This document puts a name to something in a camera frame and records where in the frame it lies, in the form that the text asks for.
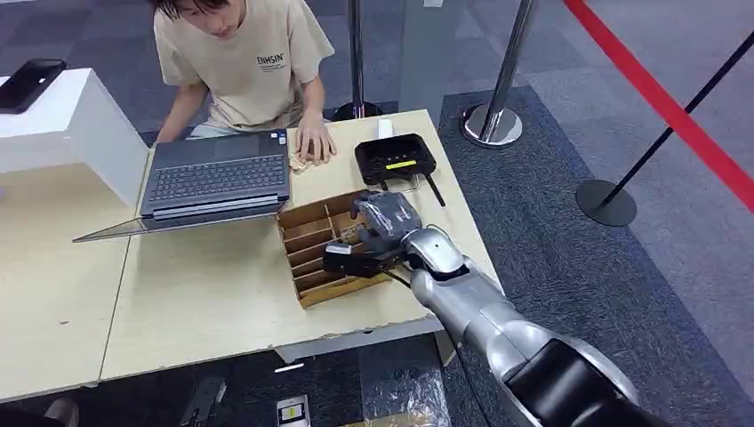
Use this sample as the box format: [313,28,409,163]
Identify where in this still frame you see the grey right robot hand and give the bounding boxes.
[350,189,424,261]

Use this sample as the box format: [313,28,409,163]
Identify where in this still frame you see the black router with antennas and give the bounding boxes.
[354,133,447,208]

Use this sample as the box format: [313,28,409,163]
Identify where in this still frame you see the wooden compartment box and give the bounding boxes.
[277,189,395,310]

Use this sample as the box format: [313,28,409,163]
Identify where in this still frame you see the person's left hand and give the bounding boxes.
[294,110,338,165]

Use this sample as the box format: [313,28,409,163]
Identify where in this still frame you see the dark grey laptop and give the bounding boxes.
[71,128,293,244]

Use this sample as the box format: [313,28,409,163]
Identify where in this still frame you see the clear plastic wrap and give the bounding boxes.
[359,367,452,427]

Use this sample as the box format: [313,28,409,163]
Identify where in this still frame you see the person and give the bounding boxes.
[147,0,338,166]

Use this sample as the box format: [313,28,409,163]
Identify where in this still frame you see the floor power socket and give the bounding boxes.
[277,394,311,427]

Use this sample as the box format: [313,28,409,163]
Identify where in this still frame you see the black robot foot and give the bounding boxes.
[179,376,228,427]

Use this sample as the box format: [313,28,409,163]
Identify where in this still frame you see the red barrier belt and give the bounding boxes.
[562,0,754,214]

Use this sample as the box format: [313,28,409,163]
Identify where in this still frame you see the white display stand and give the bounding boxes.
[0,68,149,207]

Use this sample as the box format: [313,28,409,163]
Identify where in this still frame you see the grey rounded foot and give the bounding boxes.
[44,398,79,427]

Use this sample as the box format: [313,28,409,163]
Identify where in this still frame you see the black tablet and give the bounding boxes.
[0,58,68,115]

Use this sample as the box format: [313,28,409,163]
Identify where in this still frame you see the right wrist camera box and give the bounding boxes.
[322,238,385,279]

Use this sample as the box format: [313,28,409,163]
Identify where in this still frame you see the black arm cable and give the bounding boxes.
[380,268,413,290]

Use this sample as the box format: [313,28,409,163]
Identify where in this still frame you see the black stanchion post, small base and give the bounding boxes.
[331,0,384,123]

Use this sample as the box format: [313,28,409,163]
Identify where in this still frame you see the chrome stanchion post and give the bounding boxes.
[460,0,536,149]

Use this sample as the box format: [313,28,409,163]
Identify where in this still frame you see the black stanchion post, flat base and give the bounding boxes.
[574,29,754,228]

